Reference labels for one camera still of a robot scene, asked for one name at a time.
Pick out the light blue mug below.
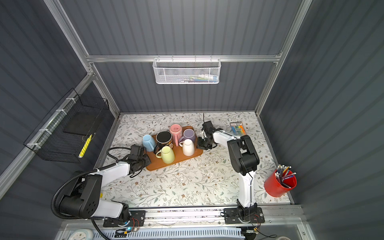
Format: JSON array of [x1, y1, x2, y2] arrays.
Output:
[[142, 135, 156, 152]]

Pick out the black mug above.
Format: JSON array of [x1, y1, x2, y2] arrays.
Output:
[[154, 131, 174, 154]]

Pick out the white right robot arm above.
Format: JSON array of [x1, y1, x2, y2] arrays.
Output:
[[197, 121, 260, 208]]

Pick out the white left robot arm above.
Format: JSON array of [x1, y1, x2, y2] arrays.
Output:
[[51, 145, 151, 223]]

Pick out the white mug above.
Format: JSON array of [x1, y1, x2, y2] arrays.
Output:
[[182, 139, 195, 157]]

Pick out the purple mug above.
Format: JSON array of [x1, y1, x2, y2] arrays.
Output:
[[179, 129, 196, 147]]

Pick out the light green mug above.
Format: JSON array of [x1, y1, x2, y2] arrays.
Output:
[[156, 146, 175, 164]]

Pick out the pink mug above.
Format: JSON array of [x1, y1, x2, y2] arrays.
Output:
[[170, 124, 183, 147]]

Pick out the orange wooden tray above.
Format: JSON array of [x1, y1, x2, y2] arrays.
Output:
[[147, 126, 203, 171]]

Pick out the highlighter marker pack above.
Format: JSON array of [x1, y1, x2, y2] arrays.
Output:
[[230, 122, 247, 136]]

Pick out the yellow marker in basket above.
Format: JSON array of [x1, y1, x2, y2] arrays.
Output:
[[79, 135, 93, 159]]

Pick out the markers in white basket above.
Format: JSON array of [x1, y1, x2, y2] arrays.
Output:
[[179, 74, 219, 84]]

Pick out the red pencil cup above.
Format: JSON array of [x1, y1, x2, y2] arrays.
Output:
[[264, 170, 297, 198]]

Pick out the white clock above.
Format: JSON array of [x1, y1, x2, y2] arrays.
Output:
[[68, 229, 94, 240]]

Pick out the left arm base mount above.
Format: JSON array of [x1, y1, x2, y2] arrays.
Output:
[[103, 211, 146, 228]]

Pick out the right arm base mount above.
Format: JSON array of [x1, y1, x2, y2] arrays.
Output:
[[220, 202, 265, 225]]

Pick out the black wire wall basket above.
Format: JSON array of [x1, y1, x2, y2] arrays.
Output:
[[24, 91, 110, 163]]

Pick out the white wire wall basket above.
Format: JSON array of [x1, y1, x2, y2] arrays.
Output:
[[153, 58, 222, 85]]

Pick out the black corrugated cable hose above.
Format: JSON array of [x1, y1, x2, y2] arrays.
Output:
[[50, 146, 133, 220]]

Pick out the white ventilated cable duct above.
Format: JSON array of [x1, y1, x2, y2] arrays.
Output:
[[102, 227, 245, 240]]

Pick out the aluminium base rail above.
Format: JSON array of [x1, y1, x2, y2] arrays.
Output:
[[133, 204, 307, 229]]

